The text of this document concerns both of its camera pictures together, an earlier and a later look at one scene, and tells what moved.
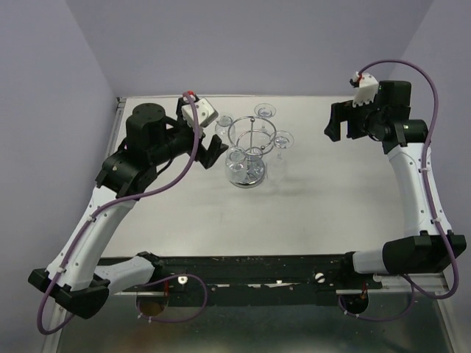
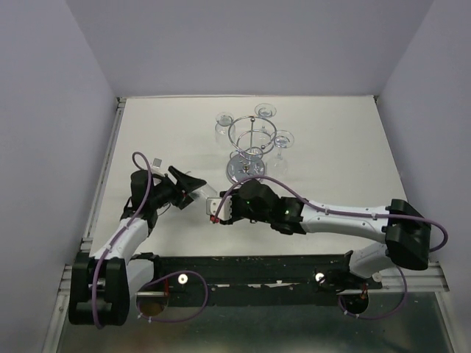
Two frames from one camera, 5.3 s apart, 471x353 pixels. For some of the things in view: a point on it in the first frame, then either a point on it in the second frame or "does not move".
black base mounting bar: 255,281 does not move
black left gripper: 209,157 → 185,182
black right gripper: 345,111 → 235,193
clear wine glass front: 235,160 → 203,193
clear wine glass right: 280,140 does not move
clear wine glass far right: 264,110 does not move
